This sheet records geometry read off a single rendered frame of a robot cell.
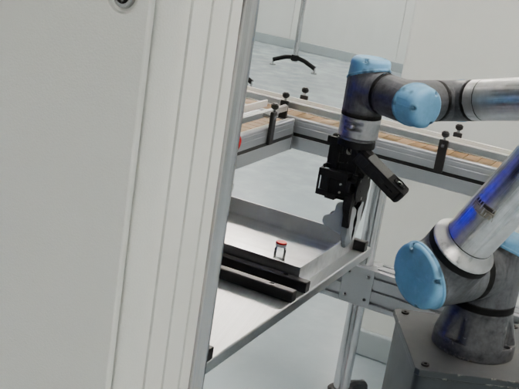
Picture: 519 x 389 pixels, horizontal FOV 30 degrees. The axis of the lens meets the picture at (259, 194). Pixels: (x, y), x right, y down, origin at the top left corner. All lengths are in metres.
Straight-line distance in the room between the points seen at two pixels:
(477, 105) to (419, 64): 1.54
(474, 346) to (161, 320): 0.97
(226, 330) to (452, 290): 0.39
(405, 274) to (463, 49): 1.66
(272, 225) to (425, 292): 0.47
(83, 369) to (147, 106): 0.24
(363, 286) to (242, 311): 1.28
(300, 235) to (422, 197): 1.42
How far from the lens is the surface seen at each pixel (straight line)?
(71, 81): 0.80
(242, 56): 0.97
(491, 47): 3.20
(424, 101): 1.68
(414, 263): 1.63
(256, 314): 1.57
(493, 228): 1.57
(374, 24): 10.27
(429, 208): 3.33
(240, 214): 2.02
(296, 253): 1.85
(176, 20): 0.77
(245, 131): 2.52
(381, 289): 2.81
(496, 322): 1.78
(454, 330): 1.79
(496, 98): 1.71
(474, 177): 2.62
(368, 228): 2.79
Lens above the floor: 1.52
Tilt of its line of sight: 17 degrees down
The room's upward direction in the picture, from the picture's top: 9 degrees clockwise
